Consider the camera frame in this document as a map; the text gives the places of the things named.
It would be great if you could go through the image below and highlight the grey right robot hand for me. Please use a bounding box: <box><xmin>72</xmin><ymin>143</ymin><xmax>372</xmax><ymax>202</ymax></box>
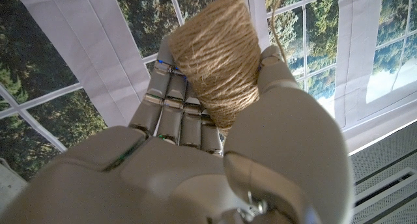
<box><xmin>0</xmin><ymin>35</ymin><xmax>354</xmax><ymax>224</ymax></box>

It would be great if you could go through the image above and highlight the jute twine spool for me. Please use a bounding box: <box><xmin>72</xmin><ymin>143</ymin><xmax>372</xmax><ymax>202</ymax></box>
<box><xmin>167</xmin><ymin>0</ymin><xmax>263</xmax><ymax>135</ymax></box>

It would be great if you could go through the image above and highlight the jute thread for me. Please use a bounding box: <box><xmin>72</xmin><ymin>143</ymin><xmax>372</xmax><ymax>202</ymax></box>
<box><xmin>270</xmin><ymin>0</ymin><xmax>290</xmax><ymax>64</ymax></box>

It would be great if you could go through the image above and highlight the printed window forest backdrop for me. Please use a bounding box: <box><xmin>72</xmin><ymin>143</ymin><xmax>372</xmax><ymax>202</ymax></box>
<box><xmin>0</xmin><ymin>0</ymin><xmax>417</xmax><ymax>182</ymax></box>

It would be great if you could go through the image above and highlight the white slot air vent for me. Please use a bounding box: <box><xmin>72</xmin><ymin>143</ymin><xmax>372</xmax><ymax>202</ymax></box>
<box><xmin>353</xmin><ymin>167</ymin><xmax>417</xmax><ymax>208</ymax></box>

